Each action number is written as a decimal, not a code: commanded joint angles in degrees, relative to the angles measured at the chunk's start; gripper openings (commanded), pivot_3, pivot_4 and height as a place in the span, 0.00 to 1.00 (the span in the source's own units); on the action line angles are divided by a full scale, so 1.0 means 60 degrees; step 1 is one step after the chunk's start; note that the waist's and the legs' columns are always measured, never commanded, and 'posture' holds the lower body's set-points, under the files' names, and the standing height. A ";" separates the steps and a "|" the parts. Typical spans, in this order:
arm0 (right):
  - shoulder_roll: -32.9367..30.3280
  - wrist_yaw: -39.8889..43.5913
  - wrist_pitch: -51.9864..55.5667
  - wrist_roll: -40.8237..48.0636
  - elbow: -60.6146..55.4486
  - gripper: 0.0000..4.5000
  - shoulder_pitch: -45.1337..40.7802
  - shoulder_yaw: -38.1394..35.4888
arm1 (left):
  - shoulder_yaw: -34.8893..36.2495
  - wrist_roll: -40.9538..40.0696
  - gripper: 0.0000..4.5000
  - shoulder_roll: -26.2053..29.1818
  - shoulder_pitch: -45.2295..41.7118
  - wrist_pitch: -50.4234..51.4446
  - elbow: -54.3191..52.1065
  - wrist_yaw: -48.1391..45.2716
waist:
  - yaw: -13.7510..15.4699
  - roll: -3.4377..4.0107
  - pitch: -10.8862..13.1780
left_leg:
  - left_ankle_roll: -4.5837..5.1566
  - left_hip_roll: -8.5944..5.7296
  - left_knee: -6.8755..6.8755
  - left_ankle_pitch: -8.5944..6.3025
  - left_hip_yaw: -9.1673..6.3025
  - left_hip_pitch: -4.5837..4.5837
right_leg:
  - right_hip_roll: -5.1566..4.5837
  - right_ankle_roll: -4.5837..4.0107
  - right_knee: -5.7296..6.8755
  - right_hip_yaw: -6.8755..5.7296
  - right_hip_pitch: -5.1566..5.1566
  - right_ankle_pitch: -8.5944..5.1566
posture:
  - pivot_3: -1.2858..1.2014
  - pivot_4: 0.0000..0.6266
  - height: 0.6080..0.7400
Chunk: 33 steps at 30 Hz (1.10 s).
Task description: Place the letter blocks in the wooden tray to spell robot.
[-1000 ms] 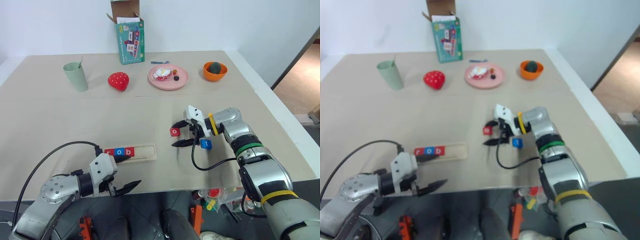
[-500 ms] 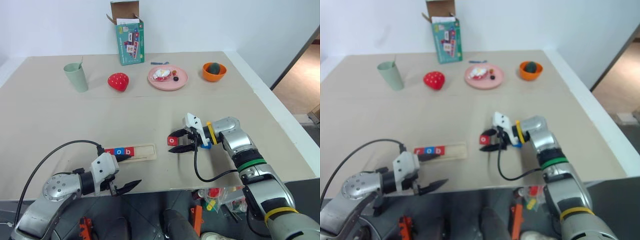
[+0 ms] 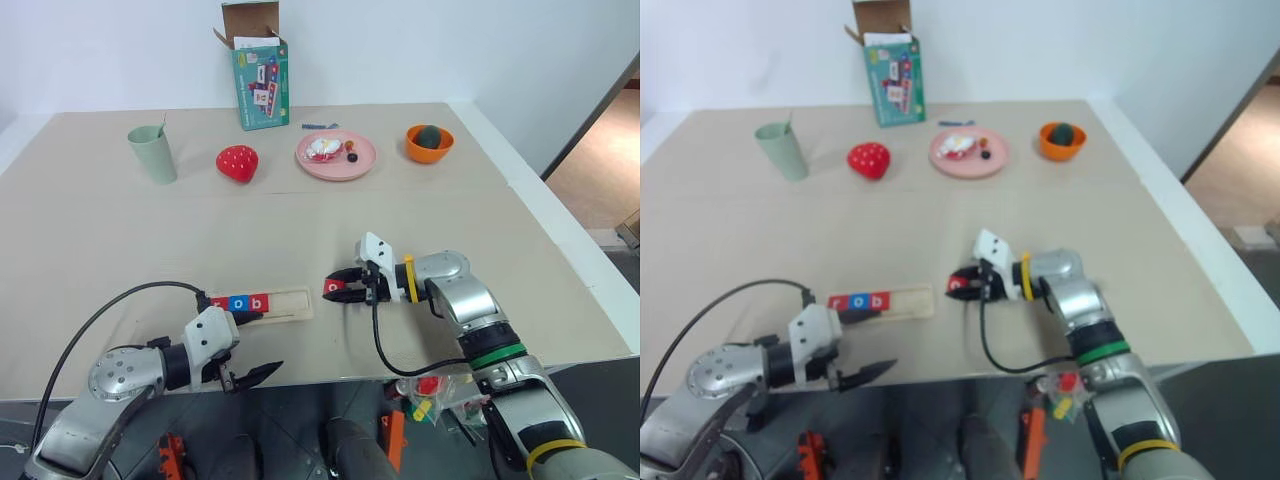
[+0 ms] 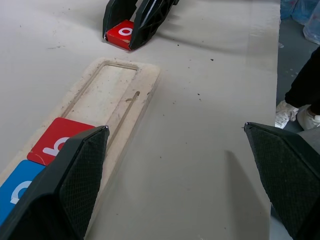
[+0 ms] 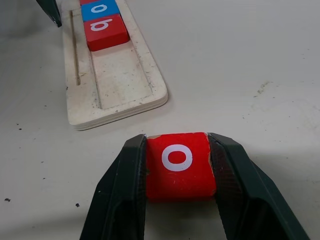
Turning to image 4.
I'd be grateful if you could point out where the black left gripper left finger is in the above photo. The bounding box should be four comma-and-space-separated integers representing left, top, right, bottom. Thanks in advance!
0, 125, 110, 240

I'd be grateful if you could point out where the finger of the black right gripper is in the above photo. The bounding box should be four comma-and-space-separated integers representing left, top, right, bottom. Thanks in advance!
127, 0, 181, 52
102, 0, 139, 40

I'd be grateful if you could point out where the red letter b block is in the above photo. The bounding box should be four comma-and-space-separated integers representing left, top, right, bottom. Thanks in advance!
26, 117, 97, 167

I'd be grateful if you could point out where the white sneaker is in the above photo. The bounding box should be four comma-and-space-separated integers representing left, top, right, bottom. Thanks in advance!
296, 104, 320, 131
274, 99, 300, 130

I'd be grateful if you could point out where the clear plastic bag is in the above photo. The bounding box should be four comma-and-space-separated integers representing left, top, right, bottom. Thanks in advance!
302, 13, 320, 46

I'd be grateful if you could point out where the person's black trouser leg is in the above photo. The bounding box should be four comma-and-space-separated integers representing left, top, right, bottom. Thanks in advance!
284, 46, 320, 115

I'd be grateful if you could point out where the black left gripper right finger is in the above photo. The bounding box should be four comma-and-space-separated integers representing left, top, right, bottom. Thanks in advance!
244, 121, 320, 240

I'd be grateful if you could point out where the blue plastic bag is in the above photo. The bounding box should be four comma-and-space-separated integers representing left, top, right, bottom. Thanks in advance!
279, 0, 320, 26

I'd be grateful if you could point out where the blue letter o block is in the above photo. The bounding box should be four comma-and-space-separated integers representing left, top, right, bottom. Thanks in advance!
0, 159, 47, 226

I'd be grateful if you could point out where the red letter o block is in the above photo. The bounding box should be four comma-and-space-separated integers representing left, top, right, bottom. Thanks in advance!
105, 19, 136, 52

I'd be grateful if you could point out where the wooden letter tray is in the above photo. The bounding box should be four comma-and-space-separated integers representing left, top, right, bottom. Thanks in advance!
0, 56, 161, 240

